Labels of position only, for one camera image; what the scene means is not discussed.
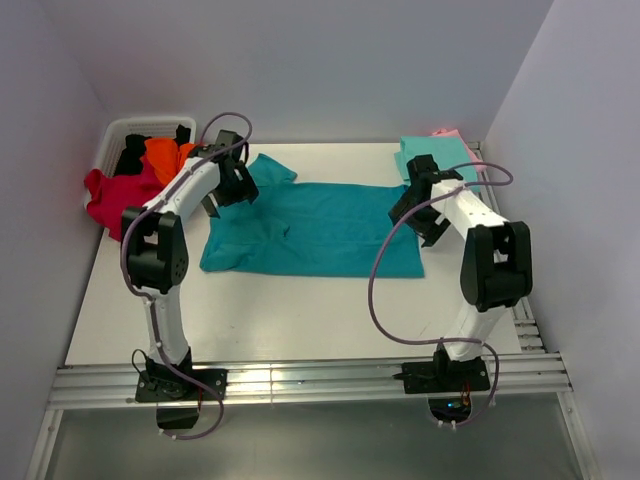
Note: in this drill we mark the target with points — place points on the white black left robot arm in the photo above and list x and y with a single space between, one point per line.
154 256

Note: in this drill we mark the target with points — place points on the orange t shirt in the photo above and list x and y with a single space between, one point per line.
167 157

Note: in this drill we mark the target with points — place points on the magenta t shirt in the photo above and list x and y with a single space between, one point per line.
111 196

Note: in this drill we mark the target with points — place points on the black t shirt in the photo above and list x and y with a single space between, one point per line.
129 162

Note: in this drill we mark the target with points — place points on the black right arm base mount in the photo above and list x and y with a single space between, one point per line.
456 380

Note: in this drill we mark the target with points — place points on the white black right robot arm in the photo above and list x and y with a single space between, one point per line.
496 273

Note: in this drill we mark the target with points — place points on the white plastic laundry basket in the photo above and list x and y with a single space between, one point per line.
114 140

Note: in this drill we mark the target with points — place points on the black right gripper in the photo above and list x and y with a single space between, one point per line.
437 232

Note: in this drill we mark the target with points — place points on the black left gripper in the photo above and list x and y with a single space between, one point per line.
245 190

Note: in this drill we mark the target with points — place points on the folded pink t shirt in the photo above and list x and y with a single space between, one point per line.
473 156

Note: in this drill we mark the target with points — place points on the teal t shirt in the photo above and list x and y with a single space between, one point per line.
310 229

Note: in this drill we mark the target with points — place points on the aluminium table edge rail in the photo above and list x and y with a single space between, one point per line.
114 386

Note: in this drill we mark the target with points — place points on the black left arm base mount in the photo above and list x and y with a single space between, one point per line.
178 401

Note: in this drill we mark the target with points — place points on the folded mint t shirt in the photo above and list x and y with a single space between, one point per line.
447 152

